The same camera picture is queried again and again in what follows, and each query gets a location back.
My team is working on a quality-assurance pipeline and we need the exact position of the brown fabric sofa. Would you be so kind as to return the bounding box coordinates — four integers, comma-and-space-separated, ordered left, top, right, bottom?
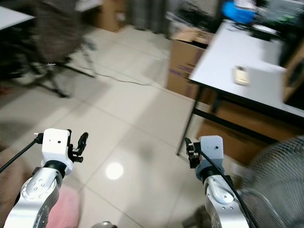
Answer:
0, 146, 31, 228

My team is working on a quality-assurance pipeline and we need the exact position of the plain large cardboard box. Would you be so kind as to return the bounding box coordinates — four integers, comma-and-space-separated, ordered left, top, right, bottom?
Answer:
196, 97, 302, 167

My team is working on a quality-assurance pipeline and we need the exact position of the cardboard box with purple print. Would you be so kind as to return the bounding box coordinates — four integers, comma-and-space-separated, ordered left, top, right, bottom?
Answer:
166, 27, 215, 94

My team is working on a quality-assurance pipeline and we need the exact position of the grey table with black legs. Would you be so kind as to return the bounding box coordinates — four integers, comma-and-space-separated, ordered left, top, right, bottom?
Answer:
176, 18, 304, 157

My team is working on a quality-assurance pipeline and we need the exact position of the dark office chair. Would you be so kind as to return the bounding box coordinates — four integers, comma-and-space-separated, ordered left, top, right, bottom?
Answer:
15, 0, 96, 98

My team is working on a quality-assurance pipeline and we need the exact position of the small brown cardboard box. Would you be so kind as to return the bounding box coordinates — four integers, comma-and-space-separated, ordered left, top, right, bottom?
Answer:
94, 0, 127, 33

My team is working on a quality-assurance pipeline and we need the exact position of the grey curtain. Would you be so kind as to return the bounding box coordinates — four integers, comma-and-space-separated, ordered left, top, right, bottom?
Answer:
125, 0, 177, 35

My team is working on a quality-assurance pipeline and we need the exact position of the white table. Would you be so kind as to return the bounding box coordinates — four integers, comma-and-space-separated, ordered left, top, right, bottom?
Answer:
0, 6, 35, 31

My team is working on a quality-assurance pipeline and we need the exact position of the blue bag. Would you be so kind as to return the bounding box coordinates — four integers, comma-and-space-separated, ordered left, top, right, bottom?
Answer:
221, 0, 258, 25

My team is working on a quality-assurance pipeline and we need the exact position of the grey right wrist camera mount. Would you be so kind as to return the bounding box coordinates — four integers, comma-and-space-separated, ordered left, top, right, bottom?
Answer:
198, 135, 225, 180

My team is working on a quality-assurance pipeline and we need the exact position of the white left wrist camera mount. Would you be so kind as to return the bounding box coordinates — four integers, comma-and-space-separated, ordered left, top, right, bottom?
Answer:
41, 128, 74, 172

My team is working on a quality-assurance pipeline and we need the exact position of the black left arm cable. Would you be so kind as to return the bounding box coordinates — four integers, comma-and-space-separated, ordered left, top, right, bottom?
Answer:
0, 133, 46, 173

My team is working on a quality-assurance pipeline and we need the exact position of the thin floor cable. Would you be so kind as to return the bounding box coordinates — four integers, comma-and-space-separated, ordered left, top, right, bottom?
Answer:
80, 66, 153, 87

